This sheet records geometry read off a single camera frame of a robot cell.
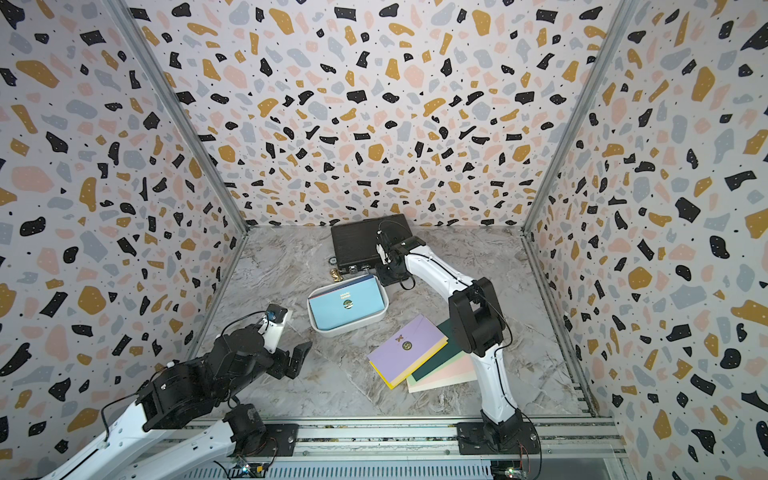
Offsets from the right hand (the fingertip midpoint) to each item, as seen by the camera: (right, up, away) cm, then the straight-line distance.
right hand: (385, 278), depth 96 cm
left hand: (-18, -12, -27) cm, 34 cm away
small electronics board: (-30, -43, -25) cm, 59 cm away
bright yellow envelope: (+9, -25, -10) cm, 28 cm away
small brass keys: (-18, +1, +10) cm, 21 cm away
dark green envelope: (+20, -21, -7) cm, 30 cm away
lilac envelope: (+6, -20, -6) cm, 22 cm away
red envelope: (-10, -1, +2) cm, 10 cm away
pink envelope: (+23, -26, -7) cm, 36 cm away
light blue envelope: (-12, -8, -1) cm, 15 cm away
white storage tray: (-10, -14, -6) cm, 18 cm away
